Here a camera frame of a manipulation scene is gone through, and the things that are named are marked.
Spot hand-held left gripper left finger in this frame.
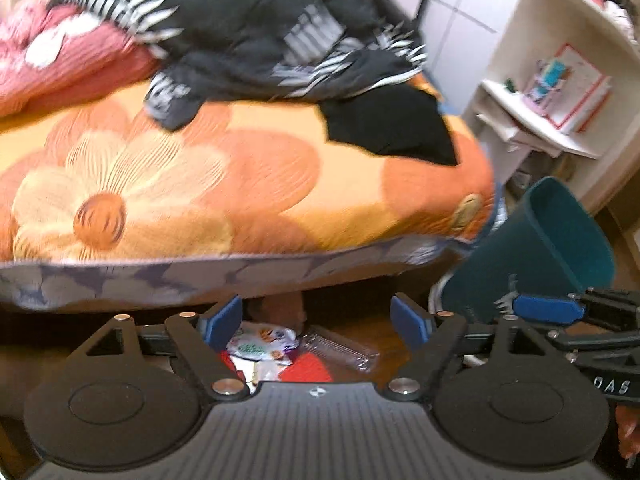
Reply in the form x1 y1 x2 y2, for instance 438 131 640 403
67 295 249 402

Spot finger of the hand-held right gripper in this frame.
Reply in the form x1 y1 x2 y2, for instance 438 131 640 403
512 287 640 331
547 330 640 361

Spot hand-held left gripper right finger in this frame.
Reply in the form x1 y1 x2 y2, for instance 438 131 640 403
386 294 558 402

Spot white purple snack wrapper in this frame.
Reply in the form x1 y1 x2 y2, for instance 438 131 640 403
225 322 301 367

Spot teal trash bin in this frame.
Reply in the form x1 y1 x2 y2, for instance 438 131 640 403
442 176 616 326

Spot clear ribbed plastic tray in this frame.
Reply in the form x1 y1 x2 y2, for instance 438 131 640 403
300 325 381 374

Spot brown bed leg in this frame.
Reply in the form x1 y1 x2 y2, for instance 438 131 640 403
249 294 308 327

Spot grey floral mattress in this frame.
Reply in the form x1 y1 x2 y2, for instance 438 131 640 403
0 237 483 312

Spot red wrapper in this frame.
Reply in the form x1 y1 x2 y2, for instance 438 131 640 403
217 350 334 386

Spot orange floral blanket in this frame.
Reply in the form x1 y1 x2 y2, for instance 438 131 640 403
0 72 501 267

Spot stack of papers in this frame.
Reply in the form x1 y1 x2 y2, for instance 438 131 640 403
477 110 568 157

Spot plain black cloth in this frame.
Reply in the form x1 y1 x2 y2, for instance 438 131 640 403
320 84 459 167

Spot red edged books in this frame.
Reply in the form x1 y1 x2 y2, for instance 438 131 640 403
547 42 613 135

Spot pink pen holder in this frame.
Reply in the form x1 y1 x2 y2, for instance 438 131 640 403
522 59 573 117

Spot white corner shelf unit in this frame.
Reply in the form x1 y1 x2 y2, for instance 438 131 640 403
460 0 640 213

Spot pink quilt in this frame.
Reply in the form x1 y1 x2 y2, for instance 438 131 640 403
0 0 161 118

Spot black leaf print garment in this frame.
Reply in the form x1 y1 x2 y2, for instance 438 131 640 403
50 0 431 132

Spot white wardrobe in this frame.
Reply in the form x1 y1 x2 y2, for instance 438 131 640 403
380 0 538 106

